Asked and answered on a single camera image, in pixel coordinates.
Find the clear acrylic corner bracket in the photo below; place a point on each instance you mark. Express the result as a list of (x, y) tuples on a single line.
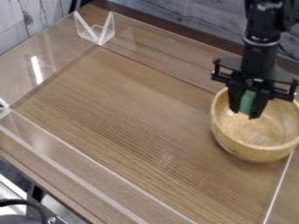
[(96, 34)]

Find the wooden bowl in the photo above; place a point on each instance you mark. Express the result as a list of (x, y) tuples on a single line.
[(259, 140)]

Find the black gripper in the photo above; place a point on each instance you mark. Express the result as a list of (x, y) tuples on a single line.
[(257, 64)]

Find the green rectangular stick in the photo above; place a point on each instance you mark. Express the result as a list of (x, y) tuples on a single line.
[(251, 85)]

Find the black metal frame bracket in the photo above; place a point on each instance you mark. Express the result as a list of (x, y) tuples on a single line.
[(35, 196)]

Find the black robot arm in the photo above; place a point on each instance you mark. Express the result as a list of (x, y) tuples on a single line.
[(270, 18)]

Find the clear acrylic tray wall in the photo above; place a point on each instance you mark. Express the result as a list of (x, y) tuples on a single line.
[(111, 157)]

